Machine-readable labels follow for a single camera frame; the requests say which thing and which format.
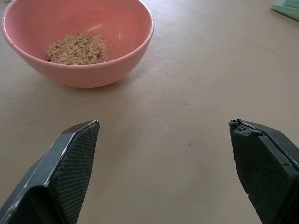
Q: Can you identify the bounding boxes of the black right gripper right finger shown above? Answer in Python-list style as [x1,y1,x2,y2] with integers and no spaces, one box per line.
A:
[228,119,299,224]

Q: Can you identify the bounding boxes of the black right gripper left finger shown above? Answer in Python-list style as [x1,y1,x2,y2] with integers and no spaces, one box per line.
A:
[0,119,100,224]

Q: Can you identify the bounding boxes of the oat flakes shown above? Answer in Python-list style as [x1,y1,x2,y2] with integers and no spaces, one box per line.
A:
[45,34,109,65]

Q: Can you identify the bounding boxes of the pink bowl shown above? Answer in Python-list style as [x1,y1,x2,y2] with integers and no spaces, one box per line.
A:
[1,0,155,89]

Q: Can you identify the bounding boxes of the light green tray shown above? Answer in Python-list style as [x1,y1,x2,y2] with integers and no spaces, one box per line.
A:
[270,0,299,19]

